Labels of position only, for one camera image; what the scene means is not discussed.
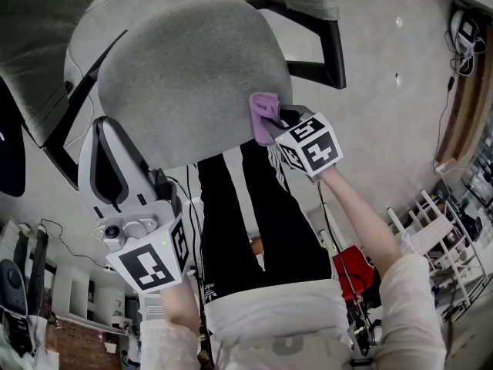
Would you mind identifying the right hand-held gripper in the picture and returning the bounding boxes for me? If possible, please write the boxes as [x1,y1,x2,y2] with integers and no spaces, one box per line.
[263,104,344,179]

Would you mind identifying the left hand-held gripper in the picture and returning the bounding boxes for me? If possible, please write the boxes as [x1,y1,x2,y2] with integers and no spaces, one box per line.
[78,115,190,294]

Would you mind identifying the purple cloth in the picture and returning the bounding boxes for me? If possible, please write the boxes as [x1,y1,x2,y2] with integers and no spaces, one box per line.
[249,92,285,147]

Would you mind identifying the grey fabric chair black armrests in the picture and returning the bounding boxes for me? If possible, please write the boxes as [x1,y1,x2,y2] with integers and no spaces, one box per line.
[0,0,347,192]

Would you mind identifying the person's right forearm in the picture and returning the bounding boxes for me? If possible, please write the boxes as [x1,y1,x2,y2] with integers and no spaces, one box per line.
[318,165,404,274]

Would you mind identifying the person's left forearm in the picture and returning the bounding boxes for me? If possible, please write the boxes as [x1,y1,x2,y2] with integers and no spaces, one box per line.
[159,272,203,338]

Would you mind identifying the person's black striped trousers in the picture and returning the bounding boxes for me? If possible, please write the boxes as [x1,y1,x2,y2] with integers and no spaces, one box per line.
[195,140,334,304]

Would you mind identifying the black oval object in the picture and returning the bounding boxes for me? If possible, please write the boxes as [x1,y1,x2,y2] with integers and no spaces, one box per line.
[0,74,27,199]

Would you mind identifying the white shelf cabinet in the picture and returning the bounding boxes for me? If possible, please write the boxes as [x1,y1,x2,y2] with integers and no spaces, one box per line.
[50,263,130,333]

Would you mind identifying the red box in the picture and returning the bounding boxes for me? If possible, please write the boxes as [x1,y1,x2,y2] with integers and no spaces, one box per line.
[330,244,377,301]

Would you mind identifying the black rounded device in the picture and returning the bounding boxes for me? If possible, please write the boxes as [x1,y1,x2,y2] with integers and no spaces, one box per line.
[0,258,29,318]

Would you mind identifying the person's white sweater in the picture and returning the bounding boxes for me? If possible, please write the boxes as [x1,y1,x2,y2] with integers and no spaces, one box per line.
[138,253,448,370]

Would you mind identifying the brown wooden board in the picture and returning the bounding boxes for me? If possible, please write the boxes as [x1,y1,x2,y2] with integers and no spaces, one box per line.
[436,24,493,166]

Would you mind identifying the white device with black screen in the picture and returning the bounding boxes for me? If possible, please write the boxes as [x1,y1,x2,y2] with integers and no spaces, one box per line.
[449,8,482,77]

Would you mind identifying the thin black wall cable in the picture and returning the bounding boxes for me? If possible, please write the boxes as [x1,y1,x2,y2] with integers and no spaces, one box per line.
[39,217,115,272]

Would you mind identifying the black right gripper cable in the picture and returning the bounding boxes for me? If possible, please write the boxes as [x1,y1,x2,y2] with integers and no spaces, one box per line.
[316,178,377,356]

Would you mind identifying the black floor cable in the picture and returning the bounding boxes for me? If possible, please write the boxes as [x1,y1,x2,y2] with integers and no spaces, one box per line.
[431,73,458,173]

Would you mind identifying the white wire rack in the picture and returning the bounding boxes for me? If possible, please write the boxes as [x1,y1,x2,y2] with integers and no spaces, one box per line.
[386,188,487,312]

